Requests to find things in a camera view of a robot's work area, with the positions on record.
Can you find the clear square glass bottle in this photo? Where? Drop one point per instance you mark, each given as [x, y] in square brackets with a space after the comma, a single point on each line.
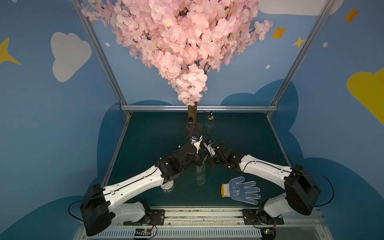
[209, 125]

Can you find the black capped glass bottle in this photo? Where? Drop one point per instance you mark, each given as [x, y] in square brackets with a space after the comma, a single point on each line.
[190, 128]

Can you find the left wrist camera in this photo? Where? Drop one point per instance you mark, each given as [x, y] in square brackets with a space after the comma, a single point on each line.
[196, 141]

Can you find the aluminium frame post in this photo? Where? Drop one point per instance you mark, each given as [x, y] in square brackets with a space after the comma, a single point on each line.
[101, 55]
[305, 48]

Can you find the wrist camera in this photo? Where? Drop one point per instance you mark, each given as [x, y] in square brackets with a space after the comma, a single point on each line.
[208, 144]
[196, 141]

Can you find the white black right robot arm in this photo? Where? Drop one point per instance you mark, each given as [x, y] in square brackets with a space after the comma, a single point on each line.
[300, 190]

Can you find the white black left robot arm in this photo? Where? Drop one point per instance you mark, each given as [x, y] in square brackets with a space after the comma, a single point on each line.
[100, 204]

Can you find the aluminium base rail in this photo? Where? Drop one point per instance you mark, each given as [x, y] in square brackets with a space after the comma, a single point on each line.
[223, 223]

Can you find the blue dotted work glove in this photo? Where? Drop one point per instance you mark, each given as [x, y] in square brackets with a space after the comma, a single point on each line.
[239, 190]

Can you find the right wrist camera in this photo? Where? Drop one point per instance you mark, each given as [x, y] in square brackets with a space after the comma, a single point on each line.
[208, 144]

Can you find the aluminium frame post right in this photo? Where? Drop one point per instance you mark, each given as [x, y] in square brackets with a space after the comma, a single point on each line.
[305, 48]

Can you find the small green circuit board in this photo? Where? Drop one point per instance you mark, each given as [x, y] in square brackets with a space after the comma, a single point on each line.
[142, 233]

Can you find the cork stoppered glass bottle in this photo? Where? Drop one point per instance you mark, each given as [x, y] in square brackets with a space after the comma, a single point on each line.
[201, 172]

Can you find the brown tree base plate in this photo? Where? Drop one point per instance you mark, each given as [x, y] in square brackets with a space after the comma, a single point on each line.
[199, 129]

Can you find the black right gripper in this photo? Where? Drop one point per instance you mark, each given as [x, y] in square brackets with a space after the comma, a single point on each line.
[210, 156]

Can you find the aluminium frame post left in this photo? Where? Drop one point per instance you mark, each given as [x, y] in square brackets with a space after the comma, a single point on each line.
[101, 55]

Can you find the pink cherry blossom tree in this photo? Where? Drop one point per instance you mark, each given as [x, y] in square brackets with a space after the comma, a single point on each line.
[184, 40]

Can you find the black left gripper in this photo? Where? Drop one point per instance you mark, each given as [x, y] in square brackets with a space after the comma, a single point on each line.
[197, 154]

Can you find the aluminium back crossbar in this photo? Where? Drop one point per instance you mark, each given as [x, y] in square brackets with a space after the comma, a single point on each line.
[153, 108]

